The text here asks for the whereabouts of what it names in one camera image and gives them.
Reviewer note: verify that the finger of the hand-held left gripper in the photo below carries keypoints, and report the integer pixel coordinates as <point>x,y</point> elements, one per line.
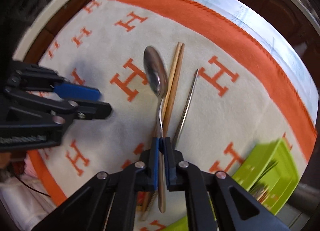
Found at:
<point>77,92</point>
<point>95,110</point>

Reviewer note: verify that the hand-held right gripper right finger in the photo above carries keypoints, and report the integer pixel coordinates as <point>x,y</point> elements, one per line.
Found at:
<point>168,163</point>

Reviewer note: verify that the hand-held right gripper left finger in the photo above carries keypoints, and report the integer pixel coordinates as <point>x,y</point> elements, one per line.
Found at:
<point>155,163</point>

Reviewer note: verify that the large metal spoon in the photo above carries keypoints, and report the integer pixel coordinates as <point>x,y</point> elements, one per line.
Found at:
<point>153,70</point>

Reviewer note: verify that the green plastic tray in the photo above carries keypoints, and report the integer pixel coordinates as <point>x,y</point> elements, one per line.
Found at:
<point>275,160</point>

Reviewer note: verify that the cream and orange printed blanket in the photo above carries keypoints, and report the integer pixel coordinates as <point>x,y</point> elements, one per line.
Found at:
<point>105,125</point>

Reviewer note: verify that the metal chopstick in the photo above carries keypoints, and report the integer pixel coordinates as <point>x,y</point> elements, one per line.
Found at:
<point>187,100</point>

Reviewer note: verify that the white cloth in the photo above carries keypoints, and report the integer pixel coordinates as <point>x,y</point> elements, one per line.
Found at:
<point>20,201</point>

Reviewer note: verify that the light blue table cover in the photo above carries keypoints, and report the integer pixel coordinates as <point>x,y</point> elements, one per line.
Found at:
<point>250,10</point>

